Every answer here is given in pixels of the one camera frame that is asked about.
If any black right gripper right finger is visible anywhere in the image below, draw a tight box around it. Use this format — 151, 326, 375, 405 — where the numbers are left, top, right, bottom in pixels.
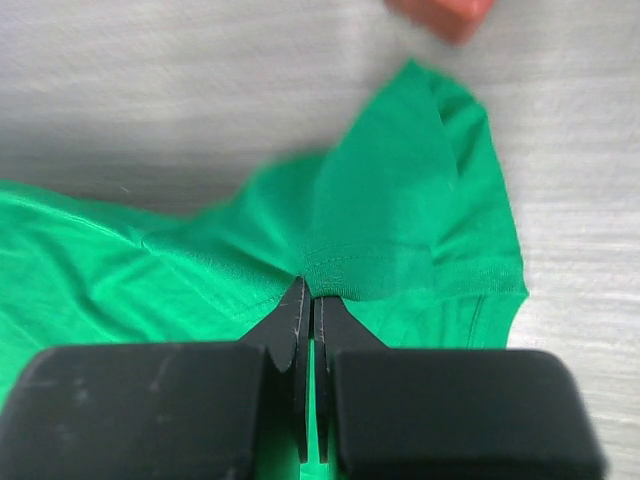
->
313, 297, 607, 479

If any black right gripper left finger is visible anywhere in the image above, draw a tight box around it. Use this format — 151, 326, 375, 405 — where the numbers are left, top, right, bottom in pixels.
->
1, 280, 308, 479

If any green t shirt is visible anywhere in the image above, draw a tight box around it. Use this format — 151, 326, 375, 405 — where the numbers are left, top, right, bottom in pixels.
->
1, 63, 527, 479

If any red cube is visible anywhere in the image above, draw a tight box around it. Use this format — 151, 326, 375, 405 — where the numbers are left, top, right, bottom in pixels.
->
385, 0, 495, 46

